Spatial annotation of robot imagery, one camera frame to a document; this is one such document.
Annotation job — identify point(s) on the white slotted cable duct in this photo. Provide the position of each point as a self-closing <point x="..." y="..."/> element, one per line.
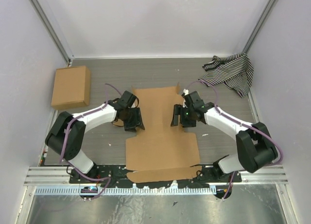
<point x="91" y="190"/>

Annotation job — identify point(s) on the black white striped cloth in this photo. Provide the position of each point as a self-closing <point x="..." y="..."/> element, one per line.
<point x="235" y="72"/>

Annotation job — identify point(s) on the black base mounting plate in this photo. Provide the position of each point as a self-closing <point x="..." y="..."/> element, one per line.
<point x="117" y="176"/>

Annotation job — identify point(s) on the closed brown cardboard box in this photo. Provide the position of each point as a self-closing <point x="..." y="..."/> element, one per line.
<point x="71" y="88"/>

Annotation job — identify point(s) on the right aluminium corner post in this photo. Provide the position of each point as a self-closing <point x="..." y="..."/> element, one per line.
<point x="260" y="23"/>

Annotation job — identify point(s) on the left aluminium corner post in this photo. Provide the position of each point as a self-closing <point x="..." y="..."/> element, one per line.
<point x="51" y="31"/>

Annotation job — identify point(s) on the aluminium corner post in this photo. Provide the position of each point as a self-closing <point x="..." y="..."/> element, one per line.
<point x="51" y="31"/>
<point x="260" y="23"/>

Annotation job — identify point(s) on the brown cardboard box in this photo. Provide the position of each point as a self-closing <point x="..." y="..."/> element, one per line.
<point x="160" y="146"/>
<point x="71" y="88"/>

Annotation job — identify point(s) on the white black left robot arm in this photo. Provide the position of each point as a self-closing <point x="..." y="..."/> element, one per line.
<point x="67" y="133"/>

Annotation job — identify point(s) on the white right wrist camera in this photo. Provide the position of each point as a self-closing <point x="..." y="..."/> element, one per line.
<point x="185" y="93"/>

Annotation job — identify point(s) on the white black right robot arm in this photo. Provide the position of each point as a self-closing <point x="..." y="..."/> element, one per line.
<point x="254" y="147"/>

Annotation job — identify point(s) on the aluminium front rail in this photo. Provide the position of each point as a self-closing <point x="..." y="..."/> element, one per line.
<point x="58" y="175"/>

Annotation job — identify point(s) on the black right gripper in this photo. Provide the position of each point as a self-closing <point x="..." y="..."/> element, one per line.
<point x="179" y="110"/>

